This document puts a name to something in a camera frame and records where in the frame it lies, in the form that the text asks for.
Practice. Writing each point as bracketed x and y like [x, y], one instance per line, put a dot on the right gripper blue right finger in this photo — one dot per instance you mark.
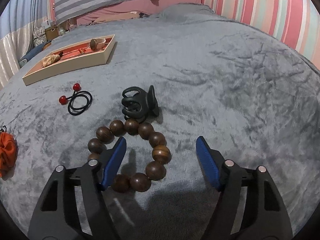
[265, 215]

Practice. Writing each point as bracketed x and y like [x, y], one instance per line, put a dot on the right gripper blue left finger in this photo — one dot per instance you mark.
[56, 215]

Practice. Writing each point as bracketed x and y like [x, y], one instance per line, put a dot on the orange fabric scrunchie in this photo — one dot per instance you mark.
[8, 153]

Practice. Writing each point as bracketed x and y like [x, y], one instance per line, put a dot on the black hair tie red beads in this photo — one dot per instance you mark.
[80, 94]

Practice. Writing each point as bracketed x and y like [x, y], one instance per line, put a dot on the black hair claw clip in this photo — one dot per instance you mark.
[139, 104]

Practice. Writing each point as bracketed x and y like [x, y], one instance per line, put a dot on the cream fabric scrunchie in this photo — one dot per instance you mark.
[50, 59]

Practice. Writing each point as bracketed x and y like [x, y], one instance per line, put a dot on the red tassel charm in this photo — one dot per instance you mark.
[82, 50]

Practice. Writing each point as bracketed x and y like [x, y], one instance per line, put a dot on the grey plush bed blanket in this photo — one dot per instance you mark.
[251, 97]

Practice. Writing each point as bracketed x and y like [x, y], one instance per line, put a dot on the beige tray with brick lining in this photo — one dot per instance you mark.
[71, 60]

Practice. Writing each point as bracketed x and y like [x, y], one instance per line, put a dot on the blue cloth on side table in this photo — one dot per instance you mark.
[33, 52]

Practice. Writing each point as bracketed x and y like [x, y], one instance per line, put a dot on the white satin curtain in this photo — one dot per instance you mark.
[15, 43]

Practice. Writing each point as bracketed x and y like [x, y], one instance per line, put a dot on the patterned fabric bag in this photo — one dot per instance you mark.
[39, 36]

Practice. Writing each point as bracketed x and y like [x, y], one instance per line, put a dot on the brown storage box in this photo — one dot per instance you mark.
[52, 33]

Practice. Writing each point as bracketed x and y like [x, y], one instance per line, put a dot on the tan pillow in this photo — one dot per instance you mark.
[117, 17]

